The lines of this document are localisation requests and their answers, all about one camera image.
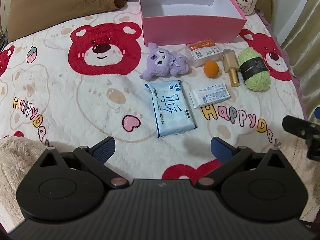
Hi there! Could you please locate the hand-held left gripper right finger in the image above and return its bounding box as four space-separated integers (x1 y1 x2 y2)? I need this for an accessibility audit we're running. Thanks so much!
196 137 288 190

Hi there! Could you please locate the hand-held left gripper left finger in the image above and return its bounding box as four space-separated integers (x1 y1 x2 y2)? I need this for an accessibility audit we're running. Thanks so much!
37 137 129 188

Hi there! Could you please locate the white packet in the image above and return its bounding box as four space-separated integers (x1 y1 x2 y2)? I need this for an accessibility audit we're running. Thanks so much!
189 83 231 109

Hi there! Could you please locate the green yarn ball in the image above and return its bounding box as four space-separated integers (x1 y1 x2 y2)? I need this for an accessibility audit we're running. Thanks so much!
237 48 272 92

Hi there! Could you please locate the blue wet wipes pack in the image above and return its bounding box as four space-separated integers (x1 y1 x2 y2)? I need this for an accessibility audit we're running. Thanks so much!
145 80 198 138

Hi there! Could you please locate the orange sponge ball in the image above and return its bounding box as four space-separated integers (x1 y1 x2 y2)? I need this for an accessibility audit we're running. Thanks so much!
204 61 219 77

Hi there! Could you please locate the gold bottle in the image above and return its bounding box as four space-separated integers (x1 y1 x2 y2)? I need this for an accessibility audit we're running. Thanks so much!
222 49 240 87

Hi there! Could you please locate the clear plastic box orange label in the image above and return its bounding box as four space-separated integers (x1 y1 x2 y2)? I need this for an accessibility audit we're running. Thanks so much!
186 39 224 67

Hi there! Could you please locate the purple plush toy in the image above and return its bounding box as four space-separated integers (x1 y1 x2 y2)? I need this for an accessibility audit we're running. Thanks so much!
142 42 188 80

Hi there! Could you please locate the pink cardboard box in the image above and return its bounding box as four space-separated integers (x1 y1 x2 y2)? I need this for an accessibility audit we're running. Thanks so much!
138 0 247 47

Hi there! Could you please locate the beige curtain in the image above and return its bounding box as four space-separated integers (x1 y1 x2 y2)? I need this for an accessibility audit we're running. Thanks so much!
272 0 320 110

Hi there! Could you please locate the beige fluffy blanket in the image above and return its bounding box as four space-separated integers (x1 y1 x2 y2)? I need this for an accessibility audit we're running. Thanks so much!
0 130 320 233

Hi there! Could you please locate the brown pillow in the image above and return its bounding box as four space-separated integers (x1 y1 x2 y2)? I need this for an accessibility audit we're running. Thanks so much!
7 0 128 43

